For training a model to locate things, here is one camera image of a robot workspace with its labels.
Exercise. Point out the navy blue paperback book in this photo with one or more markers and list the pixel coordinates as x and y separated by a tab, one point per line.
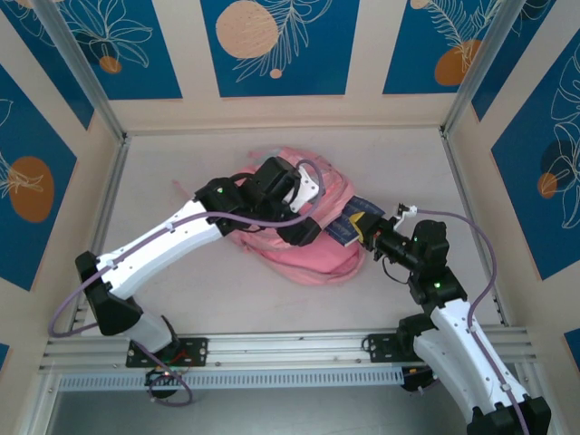
342	229

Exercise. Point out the pink student backpack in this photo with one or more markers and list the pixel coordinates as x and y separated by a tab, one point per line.
308	263

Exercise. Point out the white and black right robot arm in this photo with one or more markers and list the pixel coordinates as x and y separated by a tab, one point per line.
462	353

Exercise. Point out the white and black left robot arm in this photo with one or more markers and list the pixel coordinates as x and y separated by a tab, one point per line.
158	244

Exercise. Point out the small controller board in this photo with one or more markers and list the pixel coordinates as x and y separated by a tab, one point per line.
163	374
414	383

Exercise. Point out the grey metal shelf plate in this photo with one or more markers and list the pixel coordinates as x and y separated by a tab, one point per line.
290	417

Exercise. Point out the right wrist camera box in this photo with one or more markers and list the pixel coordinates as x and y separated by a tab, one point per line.
405	212

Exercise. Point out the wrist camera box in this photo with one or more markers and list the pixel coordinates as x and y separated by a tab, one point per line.
405	212
308	188

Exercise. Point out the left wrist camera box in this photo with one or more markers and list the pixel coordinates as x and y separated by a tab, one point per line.
308	188

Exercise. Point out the aluminium side rail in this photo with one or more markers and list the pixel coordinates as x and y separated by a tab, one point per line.
113	181
462	181

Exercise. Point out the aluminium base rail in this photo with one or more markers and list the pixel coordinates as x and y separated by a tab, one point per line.
290	351

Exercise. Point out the aluminium frame bar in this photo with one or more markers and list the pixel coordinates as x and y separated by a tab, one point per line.
41	408
530	376

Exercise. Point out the aluminium frame post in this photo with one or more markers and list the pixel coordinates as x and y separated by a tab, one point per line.
491	59
77	59

